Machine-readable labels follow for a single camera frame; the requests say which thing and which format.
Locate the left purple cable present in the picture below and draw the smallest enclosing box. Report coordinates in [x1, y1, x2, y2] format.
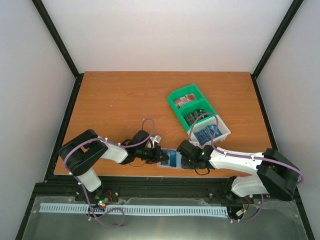
[62, 117, 157, 229]

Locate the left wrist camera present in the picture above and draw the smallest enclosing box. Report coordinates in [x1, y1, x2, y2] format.
[148, 135, 162, 149]

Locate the left electronics board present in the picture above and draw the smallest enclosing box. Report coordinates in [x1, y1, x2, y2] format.
[95, 190, 113, 207]

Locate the black aluminium frame rail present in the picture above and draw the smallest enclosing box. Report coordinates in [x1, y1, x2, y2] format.
[32, 174, 301, 208]

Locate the black card stack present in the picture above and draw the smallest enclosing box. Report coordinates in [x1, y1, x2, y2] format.
[183, 109, 207, 127]

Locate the red white card stack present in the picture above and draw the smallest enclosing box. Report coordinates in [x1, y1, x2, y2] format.
[174, 93, 197, 109]

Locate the light blue cable duct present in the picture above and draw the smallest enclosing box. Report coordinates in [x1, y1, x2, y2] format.
[39, 203, 228, 218]

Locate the white bin with blue cards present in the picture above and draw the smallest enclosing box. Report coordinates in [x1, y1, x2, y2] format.
[187, 114, 231, 149]

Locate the right black corner post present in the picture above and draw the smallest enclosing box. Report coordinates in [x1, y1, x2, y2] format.
[251, 0, 305, 78]

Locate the green bin with red cards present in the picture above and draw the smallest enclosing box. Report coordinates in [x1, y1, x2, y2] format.
[167, 84, 205, 113]

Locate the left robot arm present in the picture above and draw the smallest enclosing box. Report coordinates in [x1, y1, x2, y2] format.
[58, 129, 169, 202]

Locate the green bin with black cards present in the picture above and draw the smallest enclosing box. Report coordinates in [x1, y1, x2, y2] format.
[175, 99, 217, 132]

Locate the left black corner post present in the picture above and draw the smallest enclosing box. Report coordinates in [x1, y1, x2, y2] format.
[31, 0, 85, 79]

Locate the black corner post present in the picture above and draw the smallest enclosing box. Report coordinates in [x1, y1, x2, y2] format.
[31, 0, 85, 79]
[251, 0, 305, 78]

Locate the blue card stack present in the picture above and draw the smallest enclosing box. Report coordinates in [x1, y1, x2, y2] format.
[194, 124, 217, 146]

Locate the right connector plug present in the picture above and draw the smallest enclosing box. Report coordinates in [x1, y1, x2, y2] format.
[235, 209, 247, 219]

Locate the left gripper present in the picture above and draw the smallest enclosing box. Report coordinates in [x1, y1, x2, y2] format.
[136, 145, 170, 165]

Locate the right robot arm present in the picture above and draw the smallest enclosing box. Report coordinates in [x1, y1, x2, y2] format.
[177, 140, 303, 202]

